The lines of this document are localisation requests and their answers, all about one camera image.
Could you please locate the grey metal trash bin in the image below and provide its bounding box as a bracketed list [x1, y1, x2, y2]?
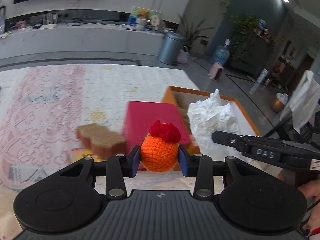
[158, 31, 186, 66]

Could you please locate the white hanging cloth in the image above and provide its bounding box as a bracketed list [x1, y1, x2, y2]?
[279, 70, 320, 133]

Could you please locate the orange cardboard box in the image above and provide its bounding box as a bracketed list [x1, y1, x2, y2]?
[161, 86, 261, 156]

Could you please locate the teddy bear gift bouquet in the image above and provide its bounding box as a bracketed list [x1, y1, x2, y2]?
[129, 6, 162, 32]

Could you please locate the small pink container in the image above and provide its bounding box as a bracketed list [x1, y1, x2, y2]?
[208, 64, 224, 81]

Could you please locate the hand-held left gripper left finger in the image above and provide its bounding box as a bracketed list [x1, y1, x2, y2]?
[59, 145, 141, 198]

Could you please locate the white marble television console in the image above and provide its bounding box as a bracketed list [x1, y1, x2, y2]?
[0, 21, 166, 61]

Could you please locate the yellow snack packet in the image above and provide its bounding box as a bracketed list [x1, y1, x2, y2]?
[66, 147, 108, 163]

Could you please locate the trailing green plant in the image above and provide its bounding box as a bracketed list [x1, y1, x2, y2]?
[228, 14, 261, 56]

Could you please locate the golden pot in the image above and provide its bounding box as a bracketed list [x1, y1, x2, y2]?
[270, 94, 288, 113]

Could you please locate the pink woven basket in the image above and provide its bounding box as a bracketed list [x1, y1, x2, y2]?
[177, 45, 189, 65]

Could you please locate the red box of pink balls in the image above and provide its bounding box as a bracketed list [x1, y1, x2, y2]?
[122, 101, 198, 153]

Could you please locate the tall leafy potted plant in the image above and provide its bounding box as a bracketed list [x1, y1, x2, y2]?
[178, 14, 216, 56]

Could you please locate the blue water jug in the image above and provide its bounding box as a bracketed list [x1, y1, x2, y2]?
[212, 39, 232, 67]

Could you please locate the white router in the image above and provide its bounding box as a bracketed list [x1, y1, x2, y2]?
[42, 12, 60, 26]

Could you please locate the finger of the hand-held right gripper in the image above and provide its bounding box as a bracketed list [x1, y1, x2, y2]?
[212, 130, 284, 161]

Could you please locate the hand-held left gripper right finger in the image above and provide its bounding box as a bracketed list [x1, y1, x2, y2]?
[179, 145, 260, 198]

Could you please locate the lace tablecloth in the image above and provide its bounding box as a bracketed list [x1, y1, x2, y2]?
[0, 64, 200, 193]

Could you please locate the dark cabinet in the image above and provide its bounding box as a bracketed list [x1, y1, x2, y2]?
[230, 32, 276, 79]

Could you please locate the white tissue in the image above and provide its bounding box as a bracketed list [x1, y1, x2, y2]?
[187, 89, 253, 162]

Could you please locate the orange crochet fruit toy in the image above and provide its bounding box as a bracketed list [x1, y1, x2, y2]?
[140, 120, 182, 173]

